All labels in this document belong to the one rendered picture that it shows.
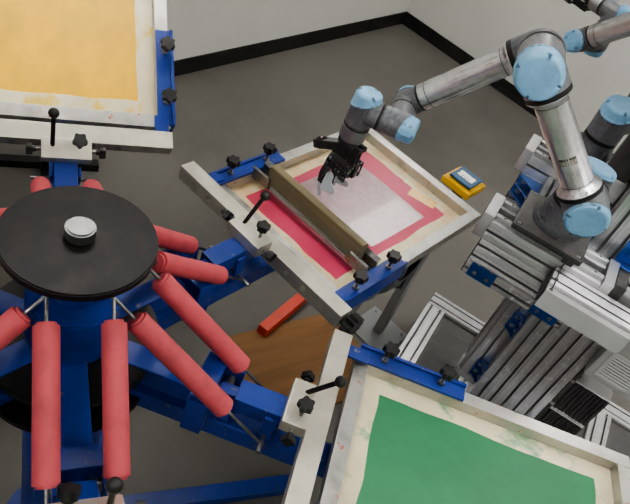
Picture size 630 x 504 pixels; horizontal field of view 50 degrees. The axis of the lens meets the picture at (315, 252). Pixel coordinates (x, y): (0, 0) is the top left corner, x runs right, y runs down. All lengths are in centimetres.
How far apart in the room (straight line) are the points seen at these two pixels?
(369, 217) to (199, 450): 109
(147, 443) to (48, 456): 135
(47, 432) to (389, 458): 80
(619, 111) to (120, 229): 166
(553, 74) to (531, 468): 98
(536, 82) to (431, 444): 91
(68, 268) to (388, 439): 87
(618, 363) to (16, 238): 188
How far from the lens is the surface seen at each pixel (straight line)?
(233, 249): 188
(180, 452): 269
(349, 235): 203
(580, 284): 215
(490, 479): 184
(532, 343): 259
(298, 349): 305
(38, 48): 215
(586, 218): 190
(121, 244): 143
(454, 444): 184
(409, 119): 186
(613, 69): 551
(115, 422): 137
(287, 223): 214
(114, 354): 137
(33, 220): 147
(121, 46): 219
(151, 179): 366
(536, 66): 171
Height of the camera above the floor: 234
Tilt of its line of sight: 42 degrees down
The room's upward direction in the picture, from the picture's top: 23 degrees clockwise
